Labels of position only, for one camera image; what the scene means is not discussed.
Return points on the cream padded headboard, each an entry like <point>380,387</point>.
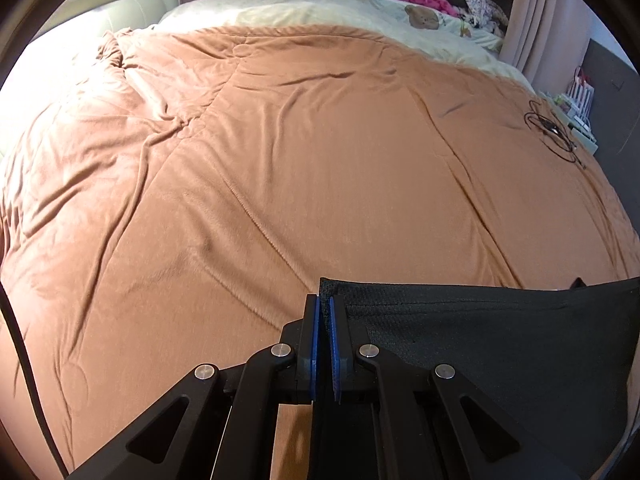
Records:
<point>140,5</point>

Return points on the pink curtain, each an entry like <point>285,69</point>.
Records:
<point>545,15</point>

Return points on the brown teddy bear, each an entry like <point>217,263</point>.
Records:
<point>422,16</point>

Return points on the white nightstand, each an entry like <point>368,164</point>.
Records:
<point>582,132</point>

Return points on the striped gift bag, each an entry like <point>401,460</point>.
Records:
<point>582,92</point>

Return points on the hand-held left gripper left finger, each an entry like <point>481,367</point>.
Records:
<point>312,332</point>

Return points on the black garment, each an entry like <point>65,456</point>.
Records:
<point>500,320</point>

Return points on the floral cloth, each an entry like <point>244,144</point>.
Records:
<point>475,7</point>

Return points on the orange blanket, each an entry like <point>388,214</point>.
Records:
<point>300,160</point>

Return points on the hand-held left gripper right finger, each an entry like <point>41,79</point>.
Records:
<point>334,342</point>

